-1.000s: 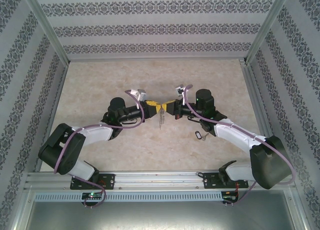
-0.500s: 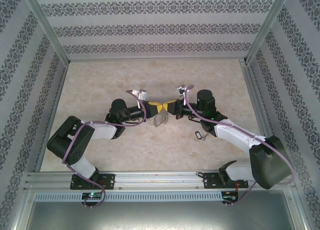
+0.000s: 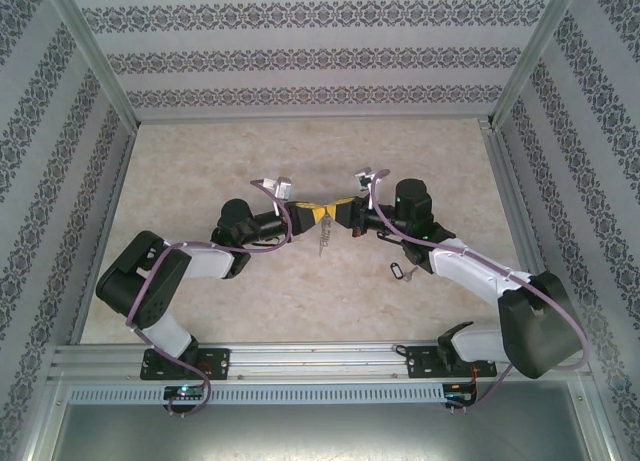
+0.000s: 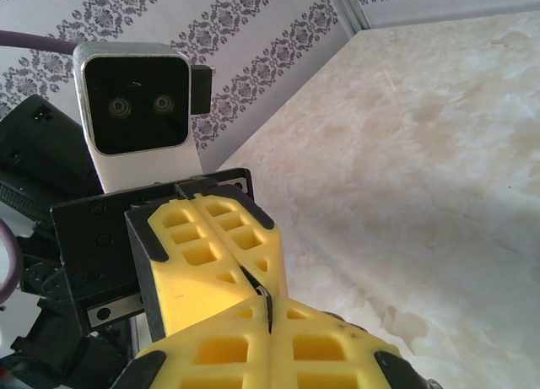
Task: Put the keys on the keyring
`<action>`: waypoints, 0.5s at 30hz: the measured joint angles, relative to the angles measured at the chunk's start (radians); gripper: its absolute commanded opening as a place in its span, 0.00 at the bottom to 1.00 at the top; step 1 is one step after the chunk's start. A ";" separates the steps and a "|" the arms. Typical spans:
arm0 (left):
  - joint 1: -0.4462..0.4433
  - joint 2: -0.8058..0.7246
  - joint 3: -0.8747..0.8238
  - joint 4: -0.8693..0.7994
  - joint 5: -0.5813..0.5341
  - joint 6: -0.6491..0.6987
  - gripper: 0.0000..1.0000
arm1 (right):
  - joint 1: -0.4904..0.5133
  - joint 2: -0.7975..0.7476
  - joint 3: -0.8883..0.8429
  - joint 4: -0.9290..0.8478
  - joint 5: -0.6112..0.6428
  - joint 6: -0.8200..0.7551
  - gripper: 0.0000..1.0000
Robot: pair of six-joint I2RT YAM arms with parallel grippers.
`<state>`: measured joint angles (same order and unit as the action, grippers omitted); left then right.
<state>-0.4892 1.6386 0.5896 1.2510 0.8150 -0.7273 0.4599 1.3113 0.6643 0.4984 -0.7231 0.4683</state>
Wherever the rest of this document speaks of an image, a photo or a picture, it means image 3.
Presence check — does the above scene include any aluminium frame corner post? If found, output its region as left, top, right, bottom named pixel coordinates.
left=42, top=0, right=140, bottom=128
left=490, top=0, right=585, bottom=128

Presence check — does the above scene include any grey metal sheet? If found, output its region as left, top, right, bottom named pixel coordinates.
left=47, top=400, right=614, bottom=461

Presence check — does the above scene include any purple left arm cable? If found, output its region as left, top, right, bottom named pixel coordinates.
left=124, top=178, right=296, bottom=420

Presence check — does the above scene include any key with black tag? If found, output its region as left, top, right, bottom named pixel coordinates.
left=388, top=260, right=417, bottom=284

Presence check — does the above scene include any slotted grey cable duct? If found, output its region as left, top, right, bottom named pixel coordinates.
left=67, top=383, right=481, bottom=407

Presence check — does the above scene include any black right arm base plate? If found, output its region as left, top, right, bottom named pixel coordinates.
left=407, top=344, right=499, bottom=380

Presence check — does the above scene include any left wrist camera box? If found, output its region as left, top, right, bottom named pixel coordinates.
left=263, top=175, right=295, bottom=201

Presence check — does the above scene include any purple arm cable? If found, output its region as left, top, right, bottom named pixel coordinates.
left=124, top=178, right=296, bottom=420
left=367, top=168, right=591, bottom=412

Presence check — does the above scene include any small circuit board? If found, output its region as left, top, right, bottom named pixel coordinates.
left=444, top=383, right=479, bottom=401
left=164, top=384, right=206, bottom=400

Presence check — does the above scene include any aluminium table side rail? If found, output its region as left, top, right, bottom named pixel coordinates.
left=478, top=119, right=551, bottom=282
left=69, top=123, right=137, bottom=345

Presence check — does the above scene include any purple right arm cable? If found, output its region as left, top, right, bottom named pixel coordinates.
left=367, top=168, right=591, bottom=412

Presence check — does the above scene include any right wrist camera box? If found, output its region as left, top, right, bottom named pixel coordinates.
left=353, top=166, right=390, bottom=192

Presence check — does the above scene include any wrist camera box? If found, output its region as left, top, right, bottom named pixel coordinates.
left=353, top=166, right=390, bottom=192
left=263, top=175, right=295, bottom=201

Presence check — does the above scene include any aluminium back wall rail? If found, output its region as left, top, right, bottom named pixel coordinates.
left=134, top=111, right=494, bottom=127

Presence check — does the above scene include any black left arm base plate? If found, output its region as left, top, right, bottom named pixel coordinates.
left=139, top=348, right=231, bottom=382

